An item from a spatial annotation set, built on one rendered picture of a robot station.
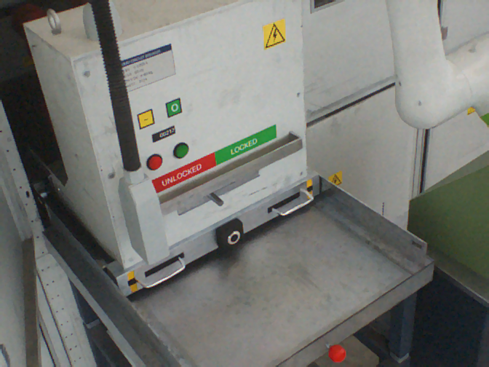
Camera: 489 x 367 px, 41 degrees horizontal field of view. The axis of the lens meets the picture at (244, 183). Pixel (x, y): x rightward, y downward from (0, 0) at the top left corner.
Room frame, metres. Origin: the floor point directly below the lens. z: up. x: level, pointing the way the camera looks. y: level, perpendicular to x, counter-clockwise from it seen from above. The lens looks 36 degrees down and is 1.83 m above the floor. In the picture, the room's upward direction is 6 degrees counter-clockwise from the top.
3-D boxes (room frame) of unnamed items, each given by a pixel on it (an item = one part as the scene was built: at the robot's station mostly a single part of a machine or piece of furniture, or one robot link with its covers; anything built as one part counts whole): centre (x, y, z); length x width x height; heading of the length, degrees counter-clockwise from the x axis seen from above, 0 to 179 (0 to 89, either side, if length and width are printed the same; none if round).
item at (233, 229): (1.11, 0.04, 0.90); 0.06 x 0.03 x 0.05; 123
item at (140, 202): (0.96, 0.19, 1.09); 0.08 x 0.05 x 0.17; 33
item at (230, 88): (1.13, 0.05, 1.15); 0.48 x 0.01 x 0.48; 123
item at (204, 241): (1.14, 0.06, 0.90); 0.54 x 0.05 x 0.06; 123
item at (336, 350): (0.83, -0.14, 0.82); 0.04 x 0.03 x 0.03; 33
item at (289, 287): (1.13, 0.06, 0.82); 0.68 x 0.62 x 0.06; 33
